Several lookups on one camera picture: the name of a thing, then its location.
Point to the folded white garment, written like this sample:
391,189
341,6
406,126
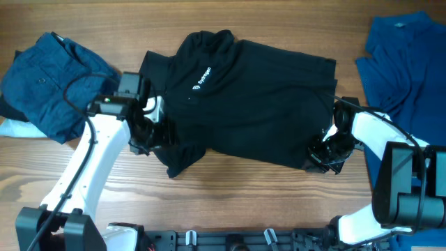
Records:
20,129

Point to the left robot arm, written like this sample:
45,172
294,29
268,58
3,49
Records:
132,116

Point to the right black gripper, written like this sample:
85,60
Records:
324,165

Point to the folded black garment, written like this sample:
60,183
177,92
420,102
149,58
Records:
10,108

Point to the blue polo shirt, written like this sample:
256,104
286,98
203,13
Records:
404,74

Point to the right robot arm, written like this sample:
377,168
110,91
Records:
409,193

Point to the black polo shirt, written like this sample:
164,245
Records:
241,98

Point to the folded navy blue shorts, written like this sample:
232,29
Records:
53,81

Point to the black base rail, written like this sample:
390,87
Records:
293,240

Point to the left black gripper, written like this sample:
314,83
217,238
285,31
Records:
164,139

